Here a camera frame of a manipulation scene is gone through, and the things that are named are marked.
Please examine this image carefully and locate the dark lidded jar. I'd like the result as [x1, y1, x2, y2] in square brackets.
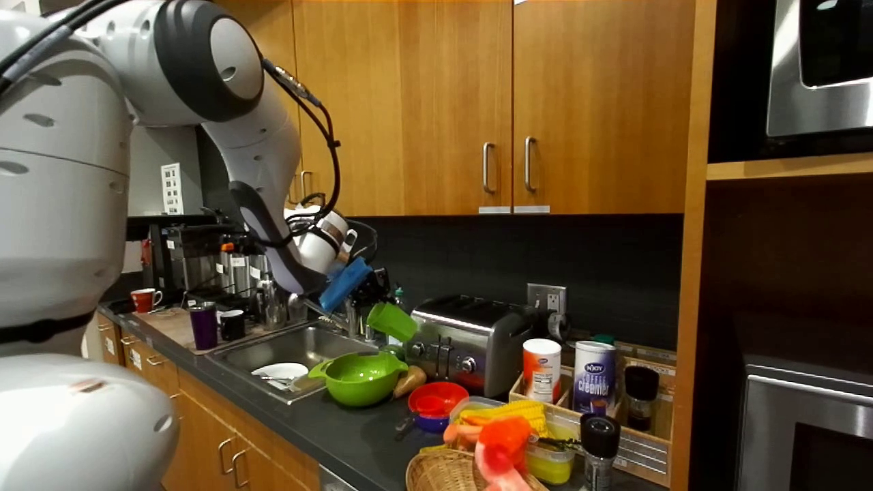
[625, 366, 661, 431]

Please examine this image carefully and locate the white plate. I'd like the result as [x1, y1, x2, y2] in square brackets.
[253, 363, 309, 386]

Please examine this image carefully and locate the stainless steel sink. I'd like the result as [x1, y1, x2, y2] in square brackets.
[211, 328, 369, 403]

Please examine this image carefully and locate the white orange canister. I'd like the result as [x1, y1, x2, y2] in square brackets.
[522, 338, 562, 403]

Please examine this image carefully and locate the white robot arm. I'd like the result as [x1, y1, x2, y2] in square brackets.
[0, 0, 362, 348]

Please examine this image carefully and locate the purple mug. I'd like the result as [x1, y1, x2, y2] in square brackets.
[189, 303, 219, 348]

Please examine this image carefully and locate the espresso machine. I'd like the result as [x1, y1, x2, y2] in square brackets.
[129, 216, 273, 310]

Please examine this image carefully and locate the green plastic cup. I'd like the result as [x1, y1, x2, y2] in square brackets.
[366, 303, 417, 343]

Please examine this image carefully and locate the white blue canister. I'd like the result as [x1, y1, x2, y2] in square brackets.
[572, 341, 613, 415]

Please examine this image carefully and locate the microwave oven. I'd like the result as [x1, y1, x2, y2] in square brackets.
[767, 0, 873, 137]

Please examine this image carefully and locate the red mug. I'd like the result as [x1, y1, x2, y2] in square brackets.
[130, 285, 164, 313]

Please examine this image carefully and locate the red and blue bowl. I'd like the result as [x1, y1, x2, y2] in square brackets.
[406, 381, 467, 433]

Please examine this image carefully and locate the wall power outlet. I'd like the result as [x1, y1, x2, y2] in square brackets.
[527, 284, 567, 338]

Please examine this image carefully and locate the green plastic bowl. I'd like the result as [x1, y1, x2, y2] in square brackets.
[309, 352, 406, 408]

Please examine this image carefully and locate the wooden condiment box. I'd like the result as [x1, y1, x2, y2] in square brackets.
[505, 348, 680, 488]

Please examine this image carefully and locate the wicker basket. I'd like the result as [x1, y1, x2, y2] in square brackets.
[404, 445, 549, 491]

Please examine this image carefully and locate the silver toaster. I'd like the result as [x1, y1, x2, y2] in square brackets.
[404, 293, 535, 394]

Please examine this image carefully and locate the black white mug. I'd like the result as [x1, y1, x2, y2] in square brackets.
[219, 308, 246, 341]

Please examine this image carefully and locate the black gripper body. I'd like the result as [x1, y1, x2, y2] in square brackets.
[351, 220, 391, 313]

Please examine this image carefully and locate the clear plastic container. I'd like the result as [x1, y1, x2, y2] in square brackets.
[448, 398, 575, 484]

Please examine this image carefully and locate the black pepper grinder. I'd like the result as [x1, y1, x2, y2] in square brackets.
[582, 415, 620, 491]

